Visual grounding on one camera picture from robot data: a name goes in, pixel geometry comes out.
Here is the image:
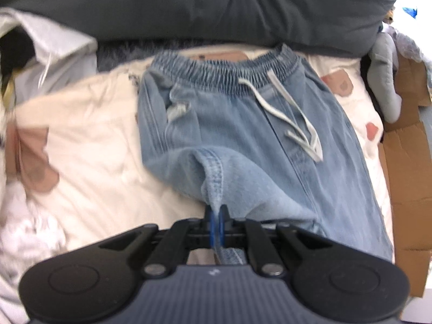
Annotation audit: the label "flattened cardboard sheet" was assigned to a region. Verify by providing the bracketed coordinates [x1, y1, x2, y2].
[378, 50, 432, 299]

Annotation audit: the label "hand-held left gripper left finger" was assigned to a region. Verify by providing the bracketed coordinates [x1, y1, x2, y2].
[98, 206, 217, 276]

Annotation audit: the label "dark grey pillow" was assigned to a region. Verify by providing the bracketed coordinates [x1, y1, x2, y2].
[0, 0, 399, 58]

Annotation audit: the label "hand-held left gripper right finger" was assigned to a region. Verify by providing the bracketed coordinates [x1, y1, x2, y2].
[219, 205, 338, 276]

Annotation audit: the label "light grey cloth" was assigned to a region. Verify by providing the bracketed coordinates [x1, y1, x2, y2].
[0, 8, 98, 102]

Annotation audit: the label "white crumpled cloth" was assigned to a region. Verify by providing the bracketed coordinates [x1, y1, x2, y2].
[0, 182, 68, 324]

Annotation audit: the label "cream bear print blanket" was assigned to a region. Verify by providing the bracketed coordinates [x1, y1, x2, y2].
[0, 49, 394, 324]

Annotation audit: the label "clear plastic bag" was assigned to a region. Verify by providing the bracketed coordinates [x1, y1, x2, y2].
[381, 0, 432, 61]

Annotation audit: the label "light blue denim pants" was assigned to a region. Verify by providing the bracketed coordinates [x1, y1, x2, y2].
[137, 44, 394, 265]

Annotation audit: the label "grey neck pillow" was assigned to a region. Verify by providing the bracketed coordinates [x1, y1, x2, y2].
[368, 29, 402, 124]

